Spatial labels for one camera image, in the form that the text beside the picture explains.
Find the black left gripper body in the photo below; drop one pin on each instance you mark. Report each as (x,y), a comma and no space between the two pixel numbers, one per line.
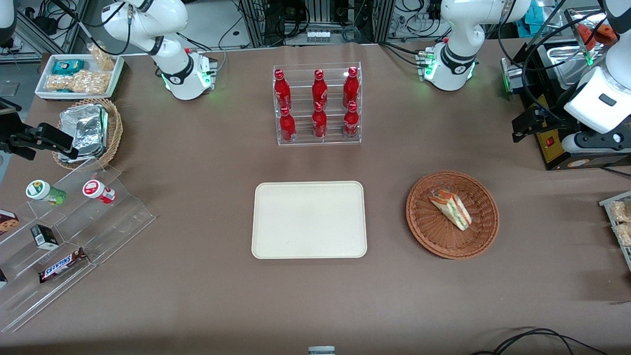
(543,116)

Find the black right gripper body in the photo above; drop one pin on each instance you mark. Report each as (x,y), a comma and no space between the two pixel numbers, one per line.
(6,141)

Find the triangle sandwich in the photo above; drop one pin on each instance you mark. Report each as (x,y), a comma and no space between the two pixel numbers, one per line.
(451,209)

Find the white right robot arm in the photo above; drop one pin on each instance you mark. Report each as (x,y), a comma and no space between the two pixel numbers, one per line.
(148,24)

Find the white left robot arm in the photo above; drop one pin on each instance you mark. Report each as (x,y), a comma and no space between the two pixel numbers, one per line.
(461,29)

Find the white rectangular snack tray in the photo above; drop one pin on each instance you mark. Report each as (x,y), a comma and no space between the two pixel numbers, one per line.
(43,84)

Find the deep wicker basket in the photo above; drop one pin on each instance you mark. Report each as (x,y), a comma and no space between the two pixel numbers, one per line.
(114,128)

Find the round brown wicker basket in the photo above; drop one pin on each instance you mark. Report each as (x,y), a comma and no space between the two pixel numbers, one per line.
(429,231)

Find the beige rectangular plastic tray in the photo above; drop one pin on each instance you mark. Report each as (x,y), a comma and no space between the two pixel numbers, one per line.
(309,222)

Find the silver foil container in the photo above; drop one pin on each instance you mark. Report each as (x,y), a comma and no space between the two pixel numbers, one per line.
(86,130)

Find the black countertop appliance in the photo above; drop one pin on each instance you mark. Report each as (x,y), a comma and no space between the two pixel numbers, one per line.
(572,160)

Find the green lidded snack cup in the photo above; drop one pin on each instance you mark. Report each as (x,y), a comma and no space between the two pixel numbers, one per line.
(43,191)

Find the metal appliance pan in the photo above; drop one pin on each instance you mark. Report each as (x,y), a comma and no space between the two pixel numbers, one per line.
(567,69)

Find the large clear peanut snack bag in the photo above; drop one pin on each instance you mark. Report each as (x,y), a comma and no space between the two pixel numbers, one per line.
(79,83)

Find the red lidded snack cup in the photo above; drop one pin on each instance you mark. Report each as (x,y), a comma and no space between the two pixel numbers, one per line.
(97,190)

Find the teal snack packet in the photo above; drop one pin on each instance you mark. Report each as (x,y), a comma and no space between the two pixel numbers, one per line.
(68,66)

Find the brown cookie box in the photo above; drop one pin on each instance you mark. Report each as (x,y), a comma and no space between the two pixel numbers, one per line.
(7,222)

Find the small clear peanut snack bag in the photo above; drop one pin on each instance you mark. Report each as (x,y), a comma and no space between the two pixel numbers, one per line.
(102,58)

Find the clear acrylic step display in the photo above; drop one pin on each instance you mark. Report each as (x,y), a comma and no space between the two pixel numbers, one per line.
(113,217)

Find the small black box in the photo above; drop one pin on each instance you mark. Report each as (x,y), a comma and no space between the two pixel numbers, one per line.
(44,236)

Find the teal cardboard box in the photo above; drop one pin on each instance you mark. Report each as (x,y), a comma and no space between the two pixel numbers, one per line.
(535,12)

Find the clear rice cracker bag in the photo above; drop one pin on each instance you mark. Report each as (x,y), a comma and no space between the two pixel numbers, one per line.
(624,234)
(621,212)

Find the Snickers chocolate bar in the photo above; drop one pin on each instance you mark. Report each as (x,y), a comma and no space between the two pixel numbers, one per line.
(61,266)

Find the red cola bottle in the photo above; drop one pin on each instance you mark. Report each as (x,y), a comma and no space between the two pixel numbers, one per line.
(350,88)
(351,123)
(319,123)
(287,127)
(319,89)
(282,91)

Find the clear acrylic bottle rack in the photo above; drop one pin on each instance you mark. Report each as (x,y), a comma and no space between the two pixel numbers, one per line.
(318,143)

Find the small grey device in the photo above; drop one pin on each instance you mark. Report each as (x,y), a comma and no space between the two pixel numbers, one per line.
(321,351)

